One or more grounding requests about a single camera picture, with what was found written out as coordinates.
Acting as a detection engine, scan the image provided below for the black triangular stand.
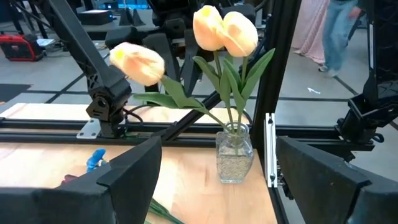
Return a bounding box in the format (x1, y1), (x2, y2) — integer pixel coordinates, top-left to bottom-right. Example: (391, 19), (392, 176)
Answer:
(119, 7), (133, 26)
(132, 8), (146, 27)

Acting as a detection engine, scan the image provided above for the red black tool case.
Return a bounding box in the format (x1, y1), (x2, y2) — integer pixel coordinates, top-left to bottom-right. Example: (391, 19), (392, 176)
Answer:
(0, 32), (44, 62)

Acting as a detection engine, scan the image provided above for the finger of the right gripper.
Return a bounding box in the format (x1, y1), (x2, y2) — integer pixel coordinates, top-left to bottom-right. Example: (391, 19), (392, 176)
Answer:
(154, 32), (182, 83)
(182, 51), (203, 96)

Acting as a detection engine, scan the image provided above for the silver corner bracket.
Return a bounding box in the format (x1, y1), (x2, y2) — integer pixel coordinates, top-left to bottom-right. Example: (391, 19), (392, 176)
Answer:
(264, 112), (279, 189)

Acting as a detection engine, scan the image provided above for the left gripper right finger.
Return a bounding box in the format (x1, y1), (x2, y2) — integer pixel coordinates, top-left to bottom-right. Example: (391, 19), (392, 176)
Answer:
(275, 136), (398, 224)

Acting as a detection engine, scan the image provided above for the black aluminium table frame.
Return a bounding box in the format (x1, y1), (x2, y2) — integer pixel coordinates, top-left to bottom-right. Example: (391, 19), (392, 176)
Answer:
(0, 0), (376, 224)

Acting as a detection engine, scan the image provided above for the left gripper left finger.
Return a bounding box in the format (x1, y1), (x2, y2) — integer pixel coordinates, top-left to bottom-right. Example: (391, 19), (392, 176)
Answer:
(0, 136), (163, 224)

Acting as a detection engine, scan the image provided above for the person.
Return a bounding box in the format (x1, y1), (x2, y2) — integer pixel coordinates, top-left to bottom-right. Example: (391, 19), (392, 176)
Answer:
(322, 0), (363, 78)

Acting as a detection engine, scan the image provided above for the black desk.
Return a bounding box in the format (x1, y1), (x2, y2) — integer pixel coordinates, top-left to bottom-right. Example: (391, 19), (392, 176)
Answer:
(82, 18), (162, 42)

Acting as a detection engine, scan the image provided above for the black desktop device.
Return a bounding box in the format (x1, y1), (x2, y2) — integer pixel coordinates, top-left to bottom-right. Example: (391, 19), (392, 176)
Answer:
(77, 9), (114, 26)

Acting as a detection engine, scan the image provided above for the clear glass vase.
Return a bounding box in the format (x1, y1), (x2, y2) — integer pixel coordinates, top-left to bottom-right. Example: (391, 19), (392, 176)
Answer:
(215, 121), (254, 184)

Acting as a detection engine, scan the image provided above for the blue artificial flower sprig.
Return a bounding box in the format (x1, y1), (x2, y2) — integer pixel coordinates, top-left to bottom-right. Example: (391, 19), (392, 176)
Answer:
(86, 147), (107, 172)

